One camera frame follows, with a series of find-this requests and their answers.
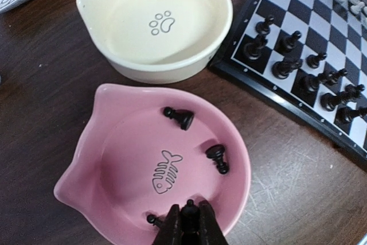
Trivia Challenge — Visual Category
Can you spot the black chess piece in bowl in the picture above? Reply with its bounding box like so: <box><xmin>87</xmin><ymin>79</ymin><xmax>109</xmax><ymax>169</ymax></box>
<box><xmin>163</xmin><ymin>107</ymin><xmax>194</xmax><ymax>131</ymax></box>
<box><xmin>147</xmin><ymin>214</ymin><xmax>164</xmax><ymax>228</ymax></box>
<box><xmin>205</xmin><ymin>144</ymin><xmax>229</xmax><ymax>174</ymax></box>

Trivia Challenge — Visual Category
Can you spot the pink cat-shaped bowl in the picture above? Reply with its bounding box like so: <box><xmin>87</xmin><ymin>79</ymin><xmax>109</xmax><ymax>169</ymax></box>
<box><xmin>54</xmin><ymin>83</ymin><xmax>251</xmax><ymax>244</ymax></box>

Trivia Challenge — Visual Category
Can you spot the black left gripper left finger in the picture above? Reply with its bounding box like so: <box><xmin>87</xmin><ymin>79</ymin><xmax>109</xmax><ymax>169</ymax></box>
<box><xmin>152</xmin><ymin>204</ymin><xmax>182</xmax><ymax>245</ymax></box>

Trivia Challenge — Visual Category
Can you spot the cream cat-shaped bowl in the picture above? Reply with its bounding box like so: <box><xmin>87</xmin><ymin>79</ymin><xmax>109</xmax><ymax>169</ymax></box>
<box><xmin>76</xmin><ymin>0</ymin><xmax>233</xmax><ymax>84</ymax></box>

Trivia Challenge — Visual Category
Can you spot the black white chessboard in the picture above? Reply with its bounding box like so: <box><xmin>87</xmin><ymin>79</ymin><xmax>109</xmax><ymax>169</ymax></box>
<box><xmin>209</xmin><ymin>0</ymin><xmax>366</xmax><ymax>161</ymax></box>

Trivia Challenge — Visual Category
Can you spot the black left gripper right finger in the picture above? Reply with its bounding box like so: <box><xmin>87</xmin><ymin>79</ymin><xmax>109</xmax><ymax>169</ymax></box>
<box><xmin>198</xmin><ymin>200</ymin><xmax>228</xmax><ymax>245</ymax></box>

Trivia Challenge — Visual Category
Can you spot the black chess piece tall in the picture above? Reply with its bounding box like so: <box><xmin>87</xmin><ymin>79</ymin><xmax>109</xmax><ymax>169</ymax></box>
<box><xmin>321</xmin><ymin>84</ymin><xmax>365</xmax><ymax>111</ymax></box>

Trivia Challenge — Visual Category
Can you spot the black pawn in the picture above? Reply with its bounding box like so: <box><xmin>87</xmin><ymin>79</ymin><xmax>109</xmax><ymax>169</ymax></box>
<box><xmin>278</xmin><ymin>30</ymin><xmax>302</xmax><ymax>53</ymax></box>
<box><xmin>306</xmin><ymin>52</ymin><xmax>327</xmax><ymax>69</ymax></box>
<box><xmin>180</xmin><ymin>199</ymin><xmax>200</xmax><ymax>234</ymax></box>
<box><xmin>255</xmin><ymin>14</ymin><xmax>275</xmax><ymax>36</ymax></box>

